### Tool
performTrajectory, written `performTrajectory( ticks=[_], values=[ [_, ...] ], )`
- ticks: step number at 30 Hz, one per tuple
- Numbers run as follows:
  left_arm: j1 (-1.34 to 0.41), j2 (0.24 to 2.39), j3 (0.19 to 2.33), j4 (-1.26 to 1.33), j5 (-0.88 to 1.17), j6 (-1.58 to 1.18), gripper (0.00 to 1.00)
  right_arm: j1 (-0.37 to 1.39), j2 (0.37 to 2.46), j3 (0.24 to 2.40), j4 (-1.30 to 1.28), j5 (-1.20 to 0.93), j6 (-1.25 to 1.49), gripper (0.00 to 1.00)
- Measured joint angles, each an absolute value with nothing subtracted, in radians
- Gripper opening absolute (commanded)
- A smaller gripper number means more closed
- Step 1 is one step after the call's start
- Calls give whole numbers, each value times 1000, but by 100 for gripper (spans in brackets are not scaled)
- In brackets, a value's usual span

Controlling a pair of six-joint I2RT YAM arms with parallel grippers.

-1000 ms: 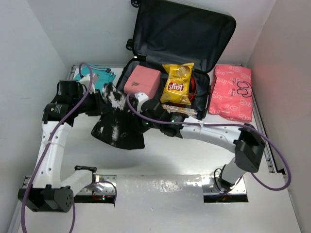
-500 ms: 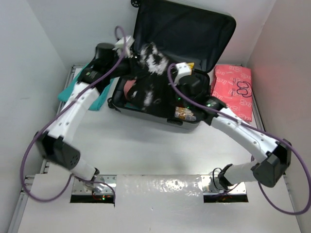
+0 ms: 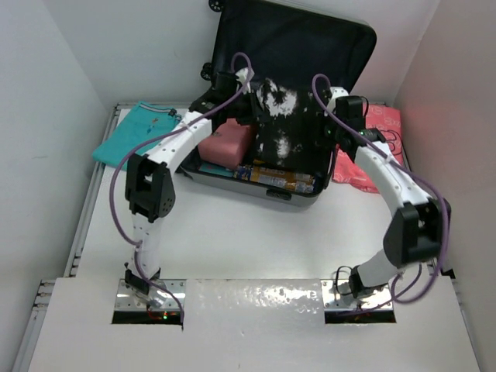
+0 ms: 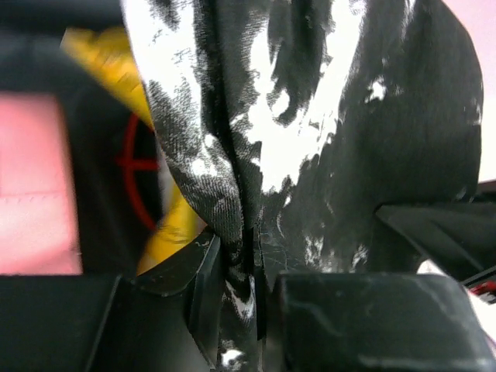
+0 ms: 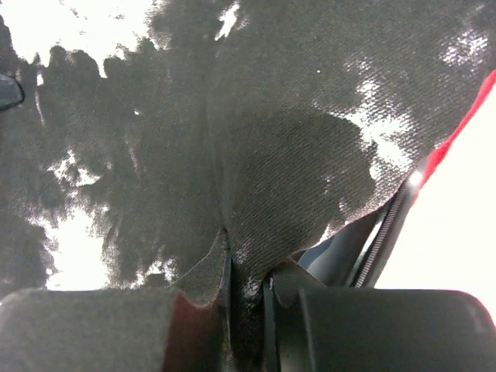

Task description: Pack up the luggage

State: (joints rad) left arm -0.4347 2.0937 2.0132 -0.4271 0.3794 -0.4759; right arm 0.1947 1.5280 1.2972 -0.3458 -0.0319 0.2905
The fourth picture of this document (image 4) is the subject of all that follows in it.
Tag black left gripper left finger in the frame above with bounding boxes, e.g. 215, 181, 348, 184
1, 230, 221, 371

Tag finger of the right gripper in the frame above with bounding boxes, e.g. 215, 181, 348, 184
376, 203, 495, 283

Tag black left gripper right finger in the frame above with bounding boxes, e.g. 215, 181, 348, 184
267, 273, 495, 371

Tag black white tie-dye shirt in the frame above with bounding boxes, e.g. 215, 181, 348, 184
121, 1, 484, 371

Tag yellow chips bag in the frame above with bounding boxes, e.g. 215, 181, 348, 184
61, 27, 200, 274

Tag grey open suitcase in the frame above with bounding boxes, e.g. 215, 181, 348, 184
1, 1, 160, 277

